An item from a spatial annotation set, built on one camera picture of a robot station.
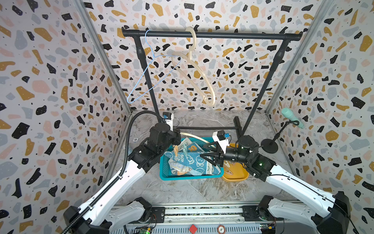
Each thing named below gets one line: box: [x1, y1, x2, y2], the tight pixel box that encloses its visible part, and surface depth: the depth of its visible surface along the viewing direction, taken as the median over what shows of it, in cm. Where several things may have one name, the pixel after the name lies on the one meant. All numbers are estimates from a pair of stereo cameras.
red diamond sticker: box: [188, 224, 198, 234], surface depth 71 cm
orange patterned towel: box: [168, 159, 193, 176], surface depth 83 cm
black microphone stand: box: [260, 120, 300, 154], surface depth 102 cm
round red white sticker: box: [217, 224, 226, 234], surface depth 72 cm
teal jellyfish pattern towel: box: [164, 151, 221, 176], surface depth 79 cm
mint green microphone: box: [281, 107, 305, 130], surface depth 76 cm
